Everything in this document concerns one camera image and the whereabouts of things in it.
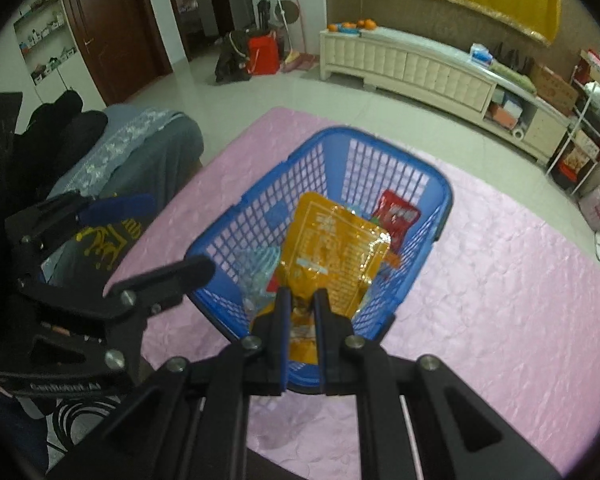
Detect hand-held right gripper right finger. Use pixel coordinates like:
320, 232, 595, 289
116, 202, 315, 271
312, 287, 566, 480

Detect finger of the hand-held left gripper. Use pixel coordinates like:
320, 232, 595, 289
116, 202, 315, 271
17, 255, 217, 387
4, 192, 157, 273

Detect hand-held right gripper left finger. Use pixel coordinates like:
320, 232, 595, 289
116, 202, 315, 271
45, 286, 292, 480

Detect clear blue-print snack packet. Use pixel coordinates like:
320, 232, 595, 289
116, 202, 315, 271
232, 247, 286, 311

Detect orange snack packet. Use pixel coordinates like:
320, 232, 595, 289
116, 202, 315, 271
267, 191, 392, 366

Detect red yellow snack packet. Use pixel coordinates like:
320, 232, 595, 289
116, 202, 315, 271
370, 189, 422, 253

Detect blue plastic basket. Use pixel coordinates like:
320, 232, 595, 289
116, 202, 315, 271
185, 126, 455, 390

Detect grey embroidered cushion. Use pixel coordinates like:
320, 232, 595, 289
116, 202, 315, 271
40, 105, 205, 286

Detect black clothing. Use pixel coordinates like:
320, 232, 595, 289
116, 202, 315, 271
12, 91, 110, 181

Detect black white swirl mat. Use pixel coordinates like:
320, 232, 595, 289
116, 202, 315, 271
45, 390, 126, 461

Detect brown wooden door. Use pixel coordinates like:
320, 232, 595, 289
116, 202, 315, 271
57, 0, 173, 107

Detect black bag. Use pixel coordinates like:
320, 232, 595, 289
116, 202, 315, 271
215, 30, 253, 85

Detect red bag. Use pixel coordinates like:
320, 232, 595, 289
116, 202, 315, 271
247, 35, 282, 77

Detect pink broom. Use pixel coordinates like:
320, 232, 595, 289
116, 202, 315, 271
280, 0, 317, 73

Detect mop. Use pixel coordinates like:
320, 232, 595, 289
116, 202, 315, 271
274, 0, 293, 56

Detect orange box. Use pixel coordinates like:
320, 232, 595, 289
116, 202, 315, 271
485, 105, 521, 128

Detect cream TV cabinet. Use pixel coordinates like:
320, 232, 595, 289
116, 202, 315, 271
319, 25, 573, 167

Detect blue white box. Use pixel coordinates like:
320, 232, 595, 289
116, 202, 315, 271
495, 91, 526, 113

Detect yellow snack box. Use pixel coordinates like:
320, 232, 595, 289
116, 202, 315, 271
560, 147, 598, 178

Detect green folded cloth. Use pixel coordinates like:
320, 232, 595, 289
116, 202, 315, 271
490, 62, 538, 95

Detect blue tissue box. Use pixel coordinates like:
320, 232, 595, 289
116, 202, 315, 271
470, 42, 496, 68

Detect cardboard box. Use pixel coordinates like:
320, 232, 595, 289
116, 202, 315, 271
530, 62, 581, 116

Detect white metal rack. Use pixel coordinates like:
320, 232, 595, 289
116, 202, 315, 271
547, 50, 600, 196

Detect red white box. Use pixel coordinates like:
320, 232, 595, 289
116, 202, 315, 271
579, 49, 600, 83

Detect wall shelf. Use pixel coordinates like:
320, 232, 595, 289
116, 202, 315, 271
12, 0, 81, 86

